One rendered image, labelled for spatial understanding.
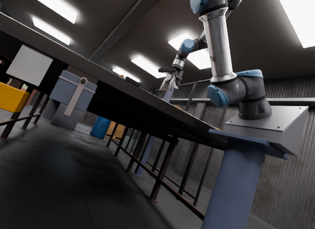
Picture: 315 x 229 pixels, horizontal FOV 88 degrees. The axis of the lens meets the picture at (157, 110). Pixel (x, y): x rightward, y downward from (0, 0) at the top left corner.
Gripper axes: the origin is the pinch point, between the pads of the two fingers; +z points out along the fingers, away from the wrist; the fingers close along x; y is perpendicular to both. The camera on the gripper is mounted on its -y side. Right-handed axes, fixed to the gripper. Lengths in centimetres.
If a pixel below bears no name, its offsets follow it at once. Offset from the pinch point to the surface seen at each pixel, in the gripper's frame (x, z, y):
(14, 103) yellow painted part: -21, 37, -61
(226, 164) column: -42, 29, 24
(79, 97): -21, 27, -45
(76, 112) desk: 485, 46, -17
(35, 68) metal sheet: -18, 23, -62
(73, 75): -21, 20, -50
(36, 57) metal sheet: -18, 19, -63
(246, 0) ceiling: 56, -201, 95
